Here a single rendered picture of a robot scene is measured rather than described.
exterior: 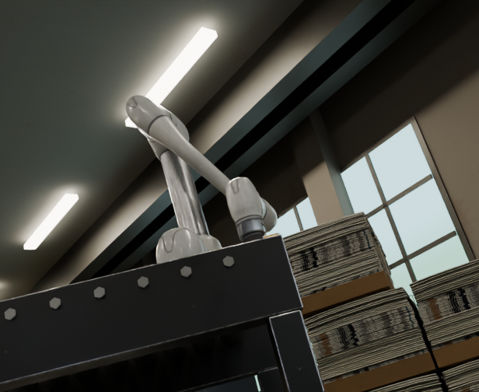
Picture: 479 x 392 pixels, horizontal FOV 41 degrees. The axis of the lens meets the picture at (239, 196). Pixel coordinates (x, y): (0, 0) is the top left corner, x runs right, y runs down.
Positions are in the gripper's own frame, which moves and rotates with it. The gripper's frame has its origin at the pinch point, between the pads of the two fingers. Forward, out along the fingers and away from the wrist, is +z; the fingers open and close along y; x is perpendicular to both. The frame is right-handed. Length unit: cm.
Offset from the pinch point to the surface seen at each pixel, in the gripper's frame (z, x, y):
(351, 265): 4.0, -28.7, -18.4
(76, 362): 28, 2, -109
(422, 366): 34, -37, -19
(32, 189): -244, 262, 275
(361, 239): -1.9, -33.6, -18.3
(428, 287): 16, -46, -19
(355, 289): 10.8, -27.9, -19.3
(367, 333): 22.5, -27.1, -19.0
